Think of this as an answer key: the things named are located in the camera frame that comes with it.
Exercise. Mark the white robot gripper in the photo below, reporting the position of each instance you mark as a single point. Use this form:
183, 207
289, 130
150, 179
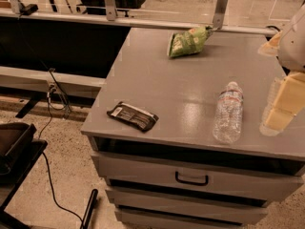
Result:
294, 50

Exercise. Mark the green chip bag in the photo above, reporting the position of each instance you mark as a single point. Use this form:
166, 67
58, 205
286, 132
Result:
188, 42

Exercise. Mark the black snack packet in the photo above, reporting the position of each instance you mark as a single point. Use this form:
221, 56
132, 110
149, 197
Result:
128, 114

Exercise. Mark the grey drawer cabinet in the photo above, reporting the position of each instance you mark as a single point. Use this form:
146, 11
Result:
245, 176

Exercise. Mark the black drawer handle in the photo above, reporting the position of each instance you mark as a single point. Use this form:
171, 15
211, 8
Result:
191, 180

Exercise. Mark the black cart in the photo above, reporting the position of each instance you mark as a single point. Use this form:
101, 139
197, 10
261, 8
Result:
18, 153

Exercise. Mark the clear plastic water bottle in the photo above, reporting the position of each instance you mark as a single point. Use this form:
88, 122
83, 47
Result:
227, 122

